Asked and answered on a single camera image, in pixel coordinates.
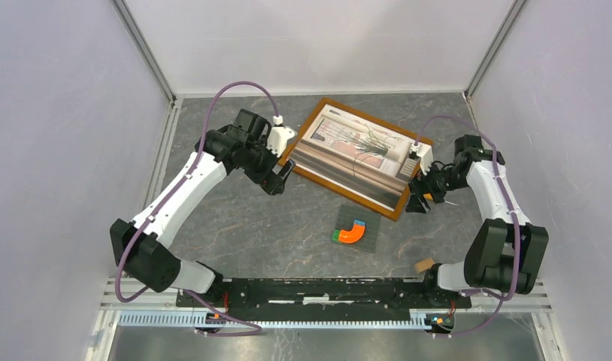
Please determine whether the small cardboard block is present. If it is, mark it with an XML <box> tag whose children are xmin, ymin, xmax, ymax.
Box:
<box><xmin>414</xmin><ymin>258</ymin><xmax>435</xmax><ymax>273</ymax></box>

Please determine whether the framed window plant photo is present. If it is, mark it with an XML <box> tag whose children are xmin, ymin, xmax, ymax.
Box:
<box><xmin>289</xmin><ymin>103</ymin><xmax>420</xmax><ymax>211</ymax></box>

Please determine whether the orange curved toy brick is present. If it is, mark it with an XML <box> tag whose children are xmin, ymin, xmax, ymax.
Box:
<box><xmin>339</xmin><ymin>226</ymin><xmax>365</xmax><ymax>244</ymax></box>

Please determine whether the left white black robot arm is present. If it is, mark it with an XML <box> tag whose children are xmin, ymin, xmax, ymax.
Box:
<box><xmin>110</xmin><ymin>109</ymin><xmax>296</xmax><ymax>307</ymax></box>

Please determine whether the slotted cable duct rail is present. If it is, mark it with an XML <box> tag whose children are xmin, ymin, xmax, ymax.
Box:
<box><xmin>118</xmin><ymin>310</ymin><xmax>432</xmax><ymax>331</ymax></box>

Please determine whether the grey building baseplate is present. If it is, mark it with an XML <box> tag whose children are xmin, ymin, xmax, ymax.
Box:
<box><xmin>332</xmin><ymin>205</ymin><xmax>381</xmax><ymax>253</ymax></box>

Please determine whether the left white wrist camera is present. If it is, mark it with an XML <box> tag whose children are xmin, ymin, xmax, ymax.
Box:
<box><xmin>266</xmin><ymin>115</ymin><xmax>296</xmax><ymax>158</ymax></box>

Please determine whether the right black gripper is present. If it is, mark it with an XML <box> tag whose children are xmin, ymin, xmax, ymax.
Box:
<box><xmin>404</xmin><ymin>156</ymin><xmax>469</xmax><ymax>214</ymax></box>

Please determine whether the wooden picture frame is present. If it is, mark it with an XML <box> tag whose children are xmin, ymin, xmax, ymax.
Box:
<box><xmin>277</xmin><ymin>97</ymin><xmax>435</xmax><ymax>222</ymax></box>

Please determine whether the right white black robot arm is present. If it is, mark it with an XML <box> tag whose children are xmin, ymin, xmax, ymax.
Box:
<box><xmin>405</xmin><ymin>135</ymin><xmax>549</xmax><ymax>307</ymax></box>

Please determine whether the yellow handle screwdriver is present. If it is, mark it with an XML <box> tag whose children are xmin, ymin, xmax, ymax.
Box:
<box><xmin>423</xmin><ymin>193</ymin><xmax>458</xmax><ymax>206</ymax></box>

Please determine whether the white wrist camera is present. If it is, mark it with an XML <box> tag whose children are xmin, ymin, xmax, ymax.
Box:
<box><xmin>408</xmin><ymin>141</ymin><xmax>434</xmax><ymax>175</ymax></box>
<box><xmin>266</xmin><ymin>115</ymin><xmax>296</xmax><ymax>158</ymax></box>

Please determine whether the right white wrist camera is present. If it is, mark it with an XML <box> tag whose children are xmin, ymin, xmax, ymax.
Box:
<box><xmin>408</xmin><ymin>141</ymin><xmax>434</xmax><ymax>175</ymax></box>

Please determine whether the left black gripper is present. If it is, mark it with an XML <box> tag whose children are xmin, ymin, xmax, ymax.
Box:
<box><xmin>244</xmin><ymin>137</ymin><xmax>296</xmax><ymax>196</ymax></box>

